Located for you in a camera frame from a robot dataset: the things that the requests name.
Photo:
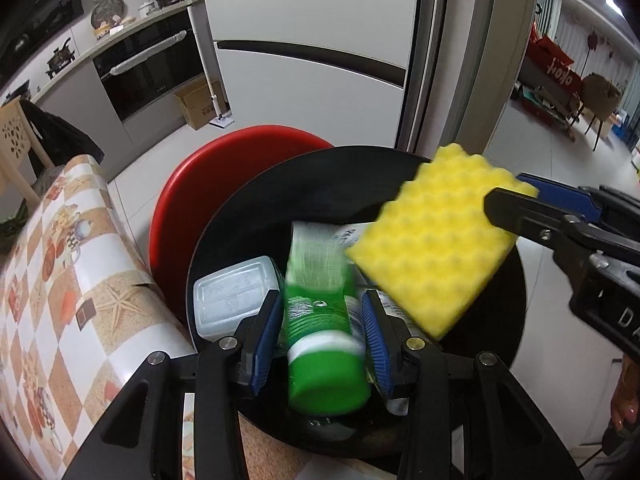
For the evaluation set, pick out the cardboard box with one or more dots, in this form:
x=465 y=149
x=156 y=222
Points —
x=200 y=105

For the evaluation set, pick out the black range hood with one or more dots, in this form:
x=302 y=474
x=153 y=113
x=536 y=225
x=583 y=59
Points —
x=45 y=10

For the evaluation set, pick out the yellow egg-crate foam sponge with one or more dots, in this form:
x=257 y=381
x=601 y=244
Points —
x=435 y=245

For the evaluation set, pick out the grey round pan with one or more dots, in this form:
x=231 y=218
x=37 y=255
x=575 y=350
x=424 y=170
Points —
x=106 y=10

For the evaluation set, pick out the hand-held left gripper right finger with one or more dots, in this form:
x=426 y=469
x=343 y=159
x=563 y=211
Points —
x=377 y=345

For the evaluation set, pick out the black cooking pot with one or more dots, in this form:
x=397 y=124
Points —
x=60 y=57

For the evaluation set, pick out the red banner sign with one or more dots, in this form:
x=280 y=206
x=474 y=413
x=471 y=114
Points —
x=557 y=67

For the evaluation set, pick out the black round trash bin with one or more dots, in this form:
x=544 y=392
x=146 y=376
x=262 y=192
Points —
x=325 y=195

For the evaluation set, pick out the black bag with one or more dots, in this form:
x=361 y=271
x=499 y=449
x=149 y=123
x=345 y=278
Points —
x=65 y=140

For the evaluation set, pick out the brown chair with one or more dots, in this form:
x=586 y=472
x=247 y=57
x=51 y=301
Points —
x=597 y=92

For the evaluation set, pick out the person's right hand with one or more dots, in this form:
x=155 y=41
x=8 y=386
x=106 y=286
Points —
x=625 y=395

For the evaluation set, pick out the red plastic stool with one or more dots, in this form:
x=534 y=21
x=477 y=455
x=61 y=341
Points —
x=210 y=195

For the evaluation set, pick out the kitchen counter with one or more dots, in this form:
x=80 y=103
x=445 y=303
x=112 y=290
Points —
x=70 y=85

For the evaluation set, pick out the beige plastic chair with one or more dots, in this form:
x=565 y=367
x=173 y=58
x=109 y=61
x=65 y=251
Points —
x=15 y=135

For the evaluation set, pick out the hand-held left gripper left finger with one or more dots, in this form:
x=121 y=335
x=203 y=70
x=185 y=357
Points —
x=265 y=345

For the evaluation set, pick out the black built-in oven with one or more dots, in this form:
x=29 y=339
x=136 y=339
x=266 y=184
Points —
x=140 y=75

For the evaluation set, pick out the green tube with green cap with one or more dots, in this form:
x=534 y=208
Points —
x=320 y=330

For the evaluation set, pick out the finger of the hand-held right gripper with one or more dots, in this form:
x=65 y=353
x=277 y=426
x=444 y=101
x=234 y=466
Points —
x=560 y=197
x=520 y=215

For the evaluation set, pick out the white refrigerator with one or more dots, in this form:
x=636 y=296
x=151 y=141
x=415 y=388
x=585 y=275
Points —
x=310 y=10

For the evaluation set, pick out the green onions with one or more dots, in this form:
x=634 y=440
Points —
x=10 y=225

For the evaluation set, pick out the white green printed packet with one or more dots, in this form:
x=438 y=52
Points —
x=350 y=234

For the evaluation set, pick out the white plastic container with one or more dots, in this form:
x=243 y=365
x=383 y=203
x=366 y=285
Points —
x=230 y=295

